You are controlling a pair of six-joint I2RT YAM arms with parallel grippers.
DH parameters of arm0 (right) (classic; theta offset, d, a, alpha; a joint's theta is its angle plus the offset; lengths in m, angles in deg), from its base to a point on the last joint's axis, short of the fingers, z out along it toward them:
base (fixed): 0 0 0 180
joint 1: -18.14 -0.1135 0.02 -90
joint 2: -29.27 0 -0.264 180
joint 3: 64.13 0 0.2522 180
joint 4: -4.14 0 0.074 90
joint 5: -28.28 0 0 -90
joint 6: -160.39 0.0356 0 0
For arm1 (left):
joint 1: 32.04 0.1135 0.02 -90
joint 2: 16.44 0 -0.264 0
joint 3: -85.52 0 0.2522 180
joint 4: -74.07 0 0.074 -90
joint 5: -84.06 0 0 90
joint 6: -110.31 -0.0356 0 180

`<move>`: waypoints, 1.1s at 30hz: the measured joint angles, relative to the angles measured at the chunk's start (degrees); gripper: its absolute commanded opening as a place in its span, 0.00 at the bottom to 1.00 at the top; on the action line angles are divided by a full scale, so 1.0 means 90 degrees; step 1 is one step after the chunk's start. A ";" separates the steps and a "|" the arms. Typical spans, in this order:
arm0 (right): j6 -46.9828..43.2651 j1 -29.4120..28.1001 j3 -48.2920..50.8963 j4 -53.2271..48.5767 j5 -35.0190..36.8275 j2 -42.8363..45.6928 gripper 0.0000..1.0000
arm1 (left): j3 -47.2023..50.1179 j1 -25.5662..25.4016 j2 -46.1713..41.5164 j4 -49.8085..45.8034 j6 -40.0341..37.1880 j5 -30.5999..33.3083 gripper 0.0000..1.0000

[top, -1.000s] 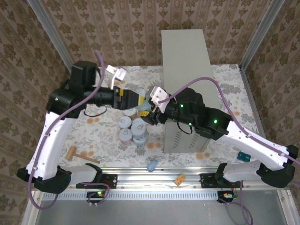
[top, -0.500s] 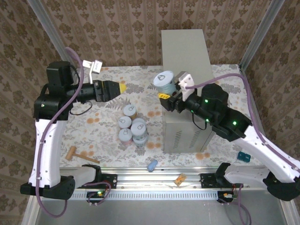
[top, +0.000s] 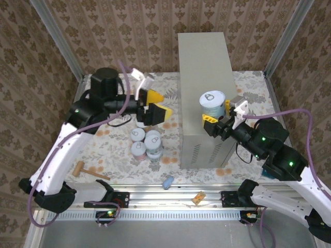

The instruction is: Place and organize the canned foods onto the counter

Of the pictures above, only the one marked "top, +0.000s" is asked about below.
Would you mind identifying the light blue food can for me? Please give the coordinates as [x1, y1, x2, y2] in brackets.
[144, 134, 163, 154]
[199, 90, 227, 121]

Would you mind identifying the pink colourful food can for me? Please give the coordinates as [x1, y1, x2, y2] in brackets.
[130, 128, 146, 143]

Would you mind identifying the pink lilac food can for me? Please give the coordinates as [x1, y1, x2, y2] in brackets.
[131, 141, 148, 161]

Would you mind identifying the grey metal box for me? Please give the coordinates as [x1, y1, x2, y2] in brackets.
[177, 32, 238, 170]

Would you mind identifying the floral table cover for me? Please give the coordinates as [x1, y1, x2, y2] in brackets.
[64, 72, 293, 185]

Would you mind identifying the wooden mallet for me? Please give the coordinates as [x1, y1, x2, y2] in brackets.
[71, 161, 111, 181]

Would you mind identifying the small blue object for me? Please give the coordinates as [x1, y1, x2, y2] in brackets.
[161, 175, 174, 190]

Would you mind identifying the small circuit board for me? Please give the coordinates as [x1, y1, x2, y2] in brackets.
[96, 210, 117, 224]
[239, 209, 259, 224]

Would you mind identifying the thin black cable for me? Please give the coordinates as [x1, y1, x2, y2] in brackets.
[107, 115, 132, 128]
[234, 143, 259, 164]

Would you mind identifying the aluminium frame post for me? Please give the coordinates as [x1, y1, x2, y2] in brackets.
[28, 0, 86, 81]
[263, 0, 317, 78]

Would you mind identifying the aluminium mounting rail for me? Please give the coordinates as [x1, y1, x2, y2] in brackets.
[63, 183, 295, 209]

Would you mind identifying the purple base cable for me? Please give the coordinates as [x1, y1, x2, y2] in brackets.
[96, 203, 122, 228]
[243, 205, 277, 248]

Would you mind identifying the slotted white cable duct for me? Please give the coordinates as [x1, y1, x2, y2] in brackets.
[46, 208, 259, 222]

